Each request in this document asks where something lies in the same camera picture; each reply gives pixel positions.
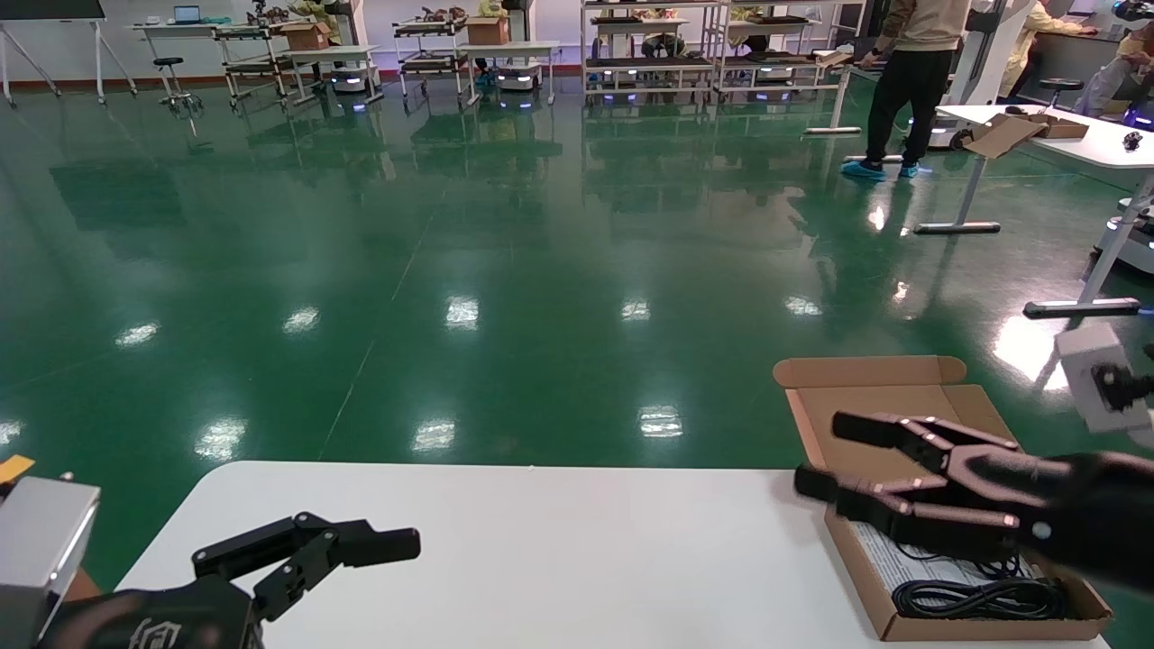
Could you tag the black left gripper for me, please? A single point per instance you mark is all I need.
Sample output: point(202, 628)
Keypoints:
point(153, 622)

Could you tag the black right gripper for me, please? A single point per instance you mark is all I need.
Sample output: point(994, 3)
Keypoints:
point(1091, 514)

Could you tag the brown cardboard storage box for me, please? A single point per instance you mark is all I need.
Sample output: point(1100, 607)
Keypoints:
point(874, 397)

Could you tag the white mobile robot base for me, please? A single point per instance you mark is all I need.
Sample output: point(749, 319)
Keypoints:
point(347, 81)
point(518, 79)

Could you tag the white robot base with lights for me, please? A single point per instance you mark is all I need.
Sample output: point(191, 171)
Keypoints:
point(1136, 248)

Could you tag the open flat cardboard box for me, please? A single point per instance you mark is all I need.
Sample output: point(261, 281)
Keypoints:
point(1005, 137)

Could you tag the white printed manual sheet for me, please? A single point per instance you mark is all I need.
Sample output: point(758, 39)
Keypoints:
point(888, 561)

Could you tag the yellow tag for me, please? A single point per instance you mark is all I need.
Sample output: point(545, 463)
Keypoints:
point(13, 469)

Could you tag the person in beige top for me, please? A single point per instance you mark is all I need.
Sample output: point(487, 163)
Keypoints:
point(911, 81)

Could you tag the small black gadget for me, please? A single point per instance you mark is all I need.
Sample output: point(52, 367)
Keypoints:
point(1132, 141)

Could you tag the round black stool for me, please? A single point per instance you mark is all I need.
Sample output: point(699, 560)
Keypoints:
point(1059, 84)

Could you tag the metal shelf rack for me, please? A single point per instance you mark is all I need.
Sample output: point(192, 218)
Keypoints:
point(775, 59)
point(649, 65)

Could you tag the seated person in grey trousers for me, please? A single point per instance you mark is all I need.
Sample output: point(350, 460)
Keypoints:
point(1111, 81)

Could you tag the seated person in yellow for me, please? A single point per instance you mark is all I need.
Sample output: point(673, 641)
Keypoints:
point(1037, 22)

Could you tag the metal cart with parts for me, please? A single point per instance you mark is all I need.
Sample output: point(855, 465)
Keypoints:
point(248, 68)
point(431, 63)

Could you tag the white work table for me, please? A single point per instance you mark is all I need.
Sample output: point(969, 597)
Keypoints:
point(514, 47)
point(334, 52)

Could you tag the black swivel stool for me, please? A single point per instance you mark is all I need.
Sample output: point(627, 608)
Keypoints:
point(168, 63)

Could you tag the brown cardboard carton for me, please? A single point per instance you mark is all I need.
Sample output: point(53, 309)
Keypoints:
point(306, 38)
point(487, 31)

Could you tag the white desk with laptop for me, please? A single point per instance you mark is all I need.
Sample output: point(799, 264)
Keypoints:
point(171, 28)

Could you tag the open laptop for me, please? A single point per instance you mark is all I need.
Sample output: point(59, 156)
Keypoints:
point(187, 14)

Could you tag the black board on stand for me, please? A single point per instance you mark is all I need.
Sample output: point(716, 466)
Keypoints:
point(45, 9)

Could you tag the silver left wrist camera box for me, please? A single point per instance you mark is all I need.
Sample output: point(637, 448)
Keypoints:
point(41, 541)

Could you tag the large white pedestal table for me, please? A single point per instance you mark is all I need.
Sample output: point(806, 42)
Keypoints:
point(1100, 149)

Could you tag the small white pedestal table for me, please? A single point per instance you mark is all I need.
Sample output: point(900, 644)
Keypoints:
point(843, 90)

